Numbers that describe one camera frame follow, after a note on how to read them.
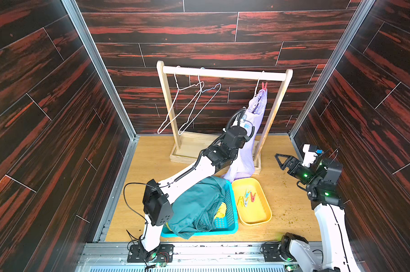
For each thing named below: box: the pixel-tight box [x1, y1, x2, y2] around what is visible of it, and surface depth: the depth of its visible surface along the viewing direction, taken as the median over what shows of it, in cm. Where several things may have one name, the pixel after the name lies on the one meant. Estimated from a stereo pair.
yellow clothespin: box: [236, 196, 246, 207], surface depth 90 cm
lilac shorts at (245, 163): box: [223, 88, 268, 183], surface depth 86 cm
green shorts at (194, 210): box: [167, 175, 228, 240], surface depth 74 cm
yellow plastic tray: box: [232, 177, 273, 226], surface depth 90 cm
